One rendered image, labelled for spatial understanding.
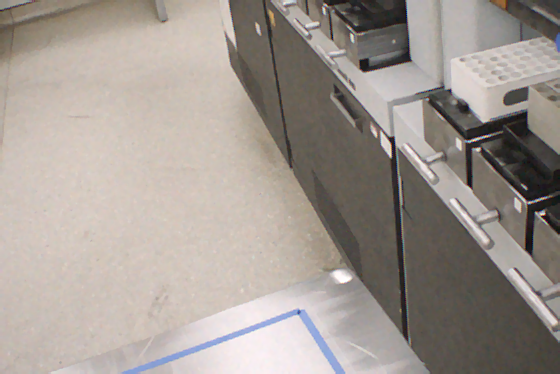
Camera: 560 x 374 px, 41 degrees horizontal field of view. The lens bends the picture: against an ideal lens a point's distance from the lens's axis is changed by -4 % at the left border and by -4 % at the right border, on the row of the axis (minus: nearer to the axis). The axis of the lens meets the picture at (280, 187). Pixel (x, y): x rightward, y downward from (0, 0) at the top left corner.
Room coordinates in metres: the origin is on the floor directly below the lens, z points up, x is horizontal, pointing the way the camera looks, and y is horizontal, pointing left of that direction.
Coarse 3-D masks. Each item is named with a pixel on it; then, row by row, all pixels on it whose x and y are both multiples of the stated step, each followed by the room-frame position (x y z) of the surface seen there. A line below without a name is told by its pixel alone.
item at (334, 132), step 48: (288, 0) 1.66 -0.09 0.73; (432, 0) 1.12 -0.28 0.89; (288, 48) 1.74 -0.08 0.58; (336, 48) 1.34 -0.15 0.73; (432, 48) 1.12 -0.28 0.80; (288, 96) 1.82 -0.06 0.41; (336, 96) 1.37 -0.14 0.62; (384, 96) 1.11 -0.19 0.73; (336, 144) 1.42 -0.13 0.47; (336, 192) 1.47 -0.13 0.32; (384, 192) 1.15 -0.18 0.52; (336, 240) 1.53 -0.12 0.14; (384, 240) 1.17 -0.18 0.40; (384, 288) 1.19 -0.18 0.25
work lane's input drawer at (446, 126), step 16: (432, 96) 0.94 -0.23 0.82; (448, 96) 0.93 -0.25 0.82; (432, 112) 0.92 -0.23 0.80; (448, 112) 0.89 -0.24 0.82; (464, 112) 0.88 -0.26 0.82; (432, 128) 0.92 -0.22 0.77; (448, 128) 0.87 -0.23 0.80; (464, 128) 0.84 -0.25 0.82; (480, 128) 0.84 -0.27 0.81; (496, 128) 0.84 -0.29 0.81; (432, 144) 0.93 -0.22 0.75; (448, 144) 0.87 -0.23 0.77; (464, 144) 0.83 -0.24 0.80; (416, 160) 0.88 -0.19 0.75; (432, 160) 0.88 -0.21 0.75; (448, 160) 0.88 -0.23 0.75; (464, 160) 0.83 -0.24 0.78; (432, 176) 0.84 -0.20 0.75; (464, 176) 0.83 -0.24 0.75
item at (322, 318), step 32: (288, 288) 0.59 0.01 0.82; (320, 288) 0.58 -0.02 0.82; (352, 288) 0.57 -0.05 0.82; (224, 320) 0.56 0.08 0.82; (256, 320) 0.55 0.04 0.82; (288, 320) 0.54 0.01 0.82; (320, 320) 0.54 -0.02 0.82; (352, 320) 0.53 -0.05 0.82; (384, 320) 0.52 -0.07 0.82; (128, 352) 0.54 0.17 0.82; (160, 352) 0.53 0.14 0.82; (192, 352) 0.52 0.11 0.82; (224, 352) 0.52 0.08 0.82; (256, 352) 0.51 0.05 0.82; (288, 352) 0.50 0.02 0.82; (320, 352) 0.49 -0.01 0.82; (352, 352) 0.49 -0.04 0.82; (384, 352) 0.48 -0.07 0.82; (416, 352) 0.47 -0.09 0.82
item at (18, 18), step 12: (36, 0) 4.19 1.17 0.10; (48, 0) 4.20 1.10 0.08; (60, 0) 4.21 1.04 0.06; (72, 0) 4.23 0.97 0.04; (84, 0) 4.23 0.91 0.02; (96, 0) 4.24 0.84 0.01; (0, 12) 4.15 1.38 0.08; (12, 12) 4.16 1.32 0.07; (24, 12) 4.18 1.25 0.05; (36, 12) 4.19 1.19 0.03; (48, 12) 4.19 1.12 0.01; (0, 24) 4.14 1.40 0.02; (12, 24) 4.14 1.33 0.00
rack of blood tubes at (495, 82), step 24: (504, 48) 0.95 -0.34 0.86; (528, 48) 0.94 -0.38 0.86; (552, 48) 0.93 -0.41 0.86; (456, 72) 0.92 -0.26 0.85; (480, 72) 0.91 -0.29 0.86; (504, 72) 0.88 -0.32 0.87; (528, 72) 0.88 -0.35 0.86; (552, 72) 0.87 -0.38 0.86; (480, 96) 0.86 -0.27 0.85; (504, 96) 0.92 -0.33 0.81
